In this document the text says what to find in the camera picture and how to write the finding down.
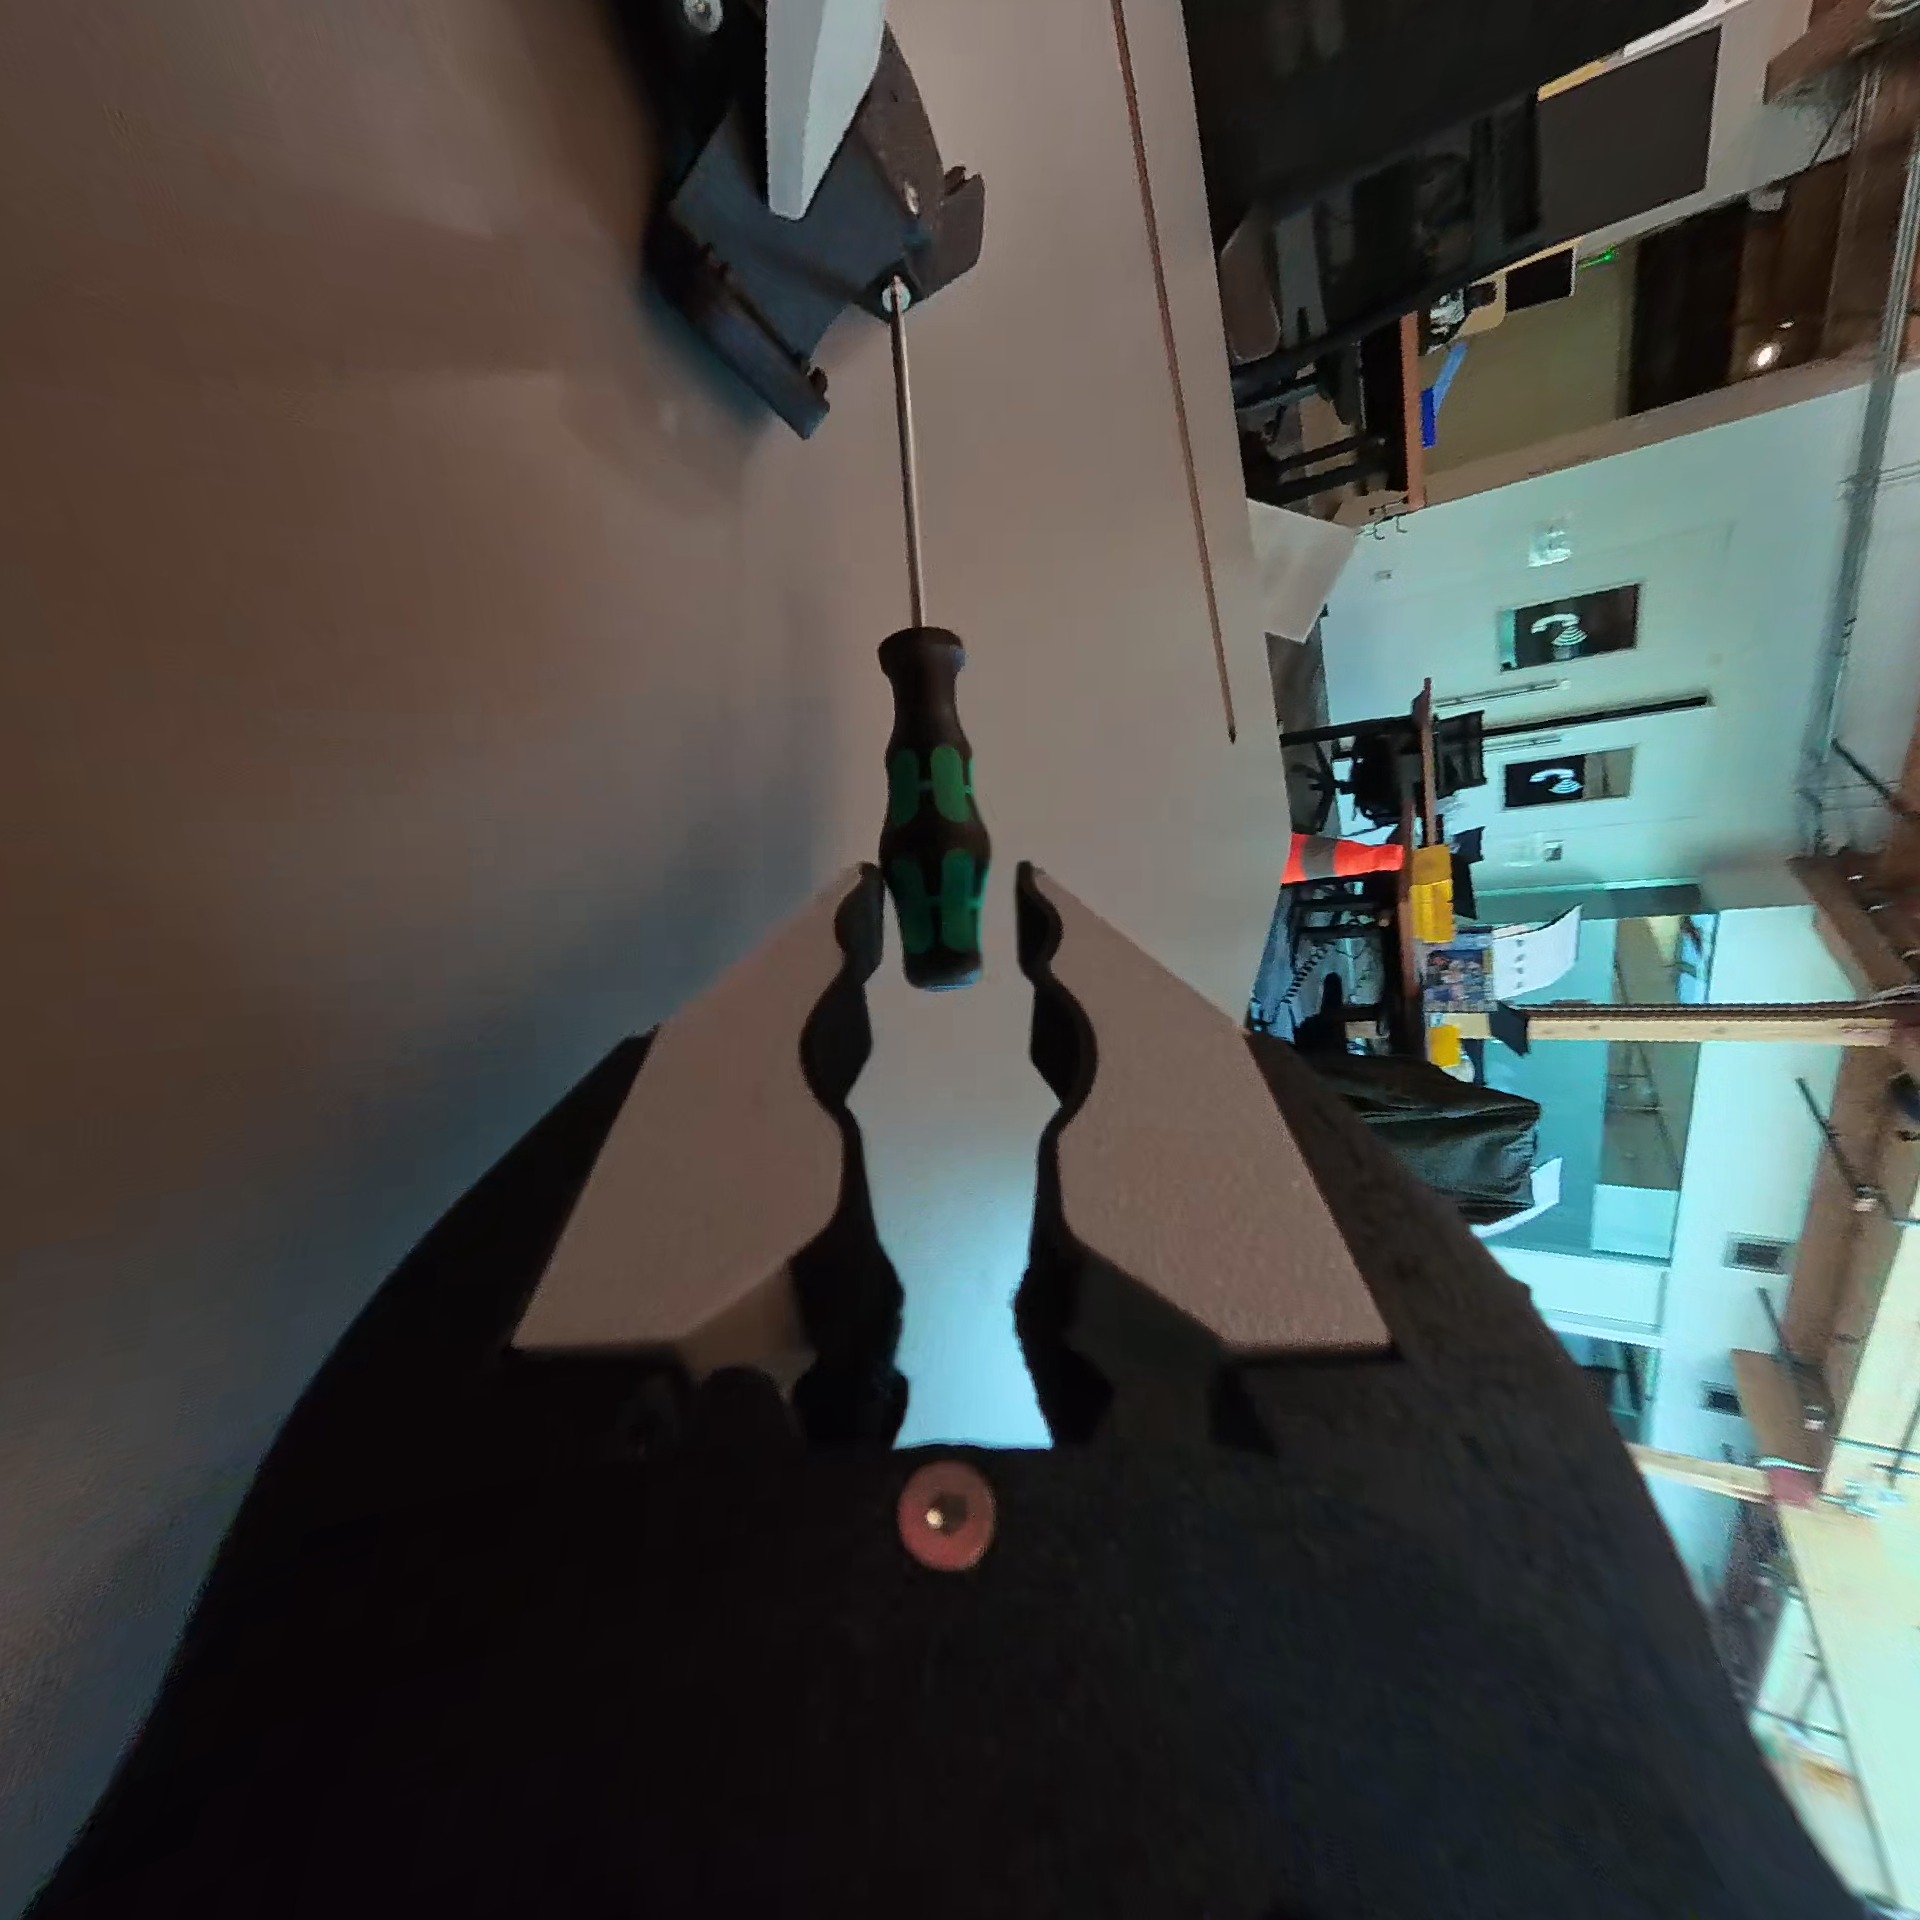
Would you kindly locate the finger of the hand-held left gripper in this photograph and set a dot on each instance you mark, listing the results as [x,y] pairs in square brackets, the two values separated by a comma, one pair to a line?
[819,105]

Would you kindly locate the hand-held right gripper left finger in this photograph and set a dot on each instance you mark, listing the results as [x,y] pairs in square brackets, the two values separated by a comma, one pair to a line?
[691,1184]

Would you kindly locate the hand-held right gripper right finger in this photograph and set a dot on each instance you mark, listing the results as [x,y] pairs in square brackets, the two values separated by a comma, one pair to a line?
[1201,1184]

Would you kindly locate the black plastic bracket part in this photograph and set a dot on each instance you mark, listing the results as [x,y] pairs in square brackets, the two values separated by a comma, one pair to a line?
[810,255]

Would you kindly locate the white desk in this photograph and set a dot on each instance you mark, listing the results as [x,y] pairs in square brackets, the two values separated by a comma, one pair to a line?
[300,750]

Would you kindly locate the black bag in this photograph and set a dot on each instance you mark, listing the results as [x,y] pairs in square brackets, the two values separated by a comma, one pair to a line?
[1440,1142]

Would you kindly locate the orange traffic cone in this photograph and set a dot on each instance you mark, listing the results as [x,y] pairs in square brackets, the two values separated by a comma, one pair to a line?
[1336,860]

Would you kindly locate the yellow box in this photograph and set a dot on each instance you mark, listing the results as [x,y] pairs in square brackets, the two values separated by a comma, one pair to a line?
[1440,902]

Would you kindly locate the paper poster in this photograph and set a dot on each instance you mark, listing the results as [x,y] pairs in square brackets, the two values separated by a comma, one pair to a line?
[1538,953]

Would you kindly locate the wooden beam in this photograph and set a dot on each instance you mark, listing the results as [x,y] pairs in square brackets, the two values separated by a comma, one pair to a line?
[1681,1026]

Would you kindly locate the large black screen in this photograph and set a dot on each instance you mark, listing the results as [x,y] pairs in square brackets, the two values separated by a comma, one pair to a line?
[1349,120]

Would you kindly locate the white paper sheet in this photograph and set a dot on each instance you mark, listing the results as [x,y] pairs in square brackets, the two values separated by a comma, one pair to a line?
[1299,569]

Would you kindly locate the black wall sign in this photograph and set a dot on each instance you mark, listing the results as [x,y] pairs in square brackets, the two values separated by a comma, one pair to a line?
[1568,630]
[1560,780]

